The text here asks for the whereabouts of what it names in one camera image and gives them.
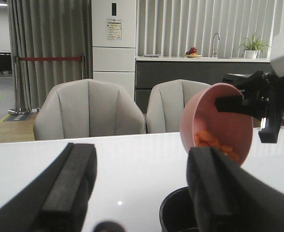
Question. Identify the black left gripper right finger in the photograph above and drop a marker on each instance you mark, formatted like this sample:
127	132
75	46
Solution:
228	199

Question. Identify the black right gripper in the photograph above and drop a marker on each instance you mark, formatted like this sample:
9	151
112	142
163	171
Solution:
265	93

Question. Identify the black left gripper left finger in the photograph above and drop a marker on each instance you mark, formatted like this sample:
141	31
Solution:
57	199

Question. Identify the pink plastic bowl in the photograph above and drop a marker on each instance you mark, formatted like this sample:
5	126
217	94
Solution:
200	114

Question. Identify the orange ham slices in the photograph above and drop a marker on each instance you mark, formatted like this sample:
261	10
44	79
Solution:
204	138

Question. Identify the black appliance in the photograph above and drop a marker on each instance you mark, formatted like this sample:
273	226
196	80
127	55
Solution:
234	78

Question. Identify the potted green plant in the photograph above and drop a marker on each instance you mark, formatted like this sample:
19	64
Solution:
252	46

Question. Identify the dark blue saucepan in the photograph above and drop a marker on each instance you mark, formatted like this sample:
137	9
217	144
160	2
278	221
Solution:
176	213

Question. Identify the fruit plate on counter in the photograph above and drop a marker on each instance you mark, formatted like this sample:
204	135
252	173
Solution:
192	53

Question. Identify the chrome kitchen faucet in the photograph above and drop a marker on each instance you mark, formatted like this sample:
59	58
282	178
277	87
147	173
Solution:
215	44

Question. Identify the right grey upholstered chair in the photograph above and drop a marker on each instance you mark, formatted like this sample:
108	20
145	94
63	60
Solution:
166	103

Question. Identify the grey upholstered chair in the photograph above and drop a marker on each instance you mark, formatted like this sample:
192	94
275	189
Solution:
88	108
166	103

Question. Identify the dark kitchen counter cabinet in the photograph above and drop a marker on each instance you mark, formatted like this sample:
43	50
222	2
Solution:
152	71

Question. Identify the left grey upholstered chair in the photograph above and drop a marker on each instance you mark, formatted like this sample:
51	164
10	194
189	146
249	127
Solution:
88	108

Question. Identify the paper notice on refrigerator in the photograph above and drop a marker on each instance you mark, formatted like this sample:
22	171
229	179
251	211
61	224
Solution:
114	29

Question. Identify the red belt barrier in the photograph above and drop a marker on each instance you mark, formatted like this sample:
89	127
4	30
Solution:
51	58

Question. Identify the white refrigerator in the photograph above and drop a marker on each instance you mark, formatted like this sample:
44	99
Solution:
114	61

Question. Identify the grey curtain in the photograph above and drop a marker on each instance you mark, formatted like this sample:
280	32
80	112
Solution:
50	28

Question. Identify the grey camera box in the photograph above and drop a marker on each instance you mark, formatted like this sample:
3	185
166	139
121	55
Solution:
283	53

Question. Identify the barrier stanchion post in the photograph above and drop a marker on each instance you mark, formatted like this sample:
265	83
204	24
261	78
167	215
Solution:
21	103

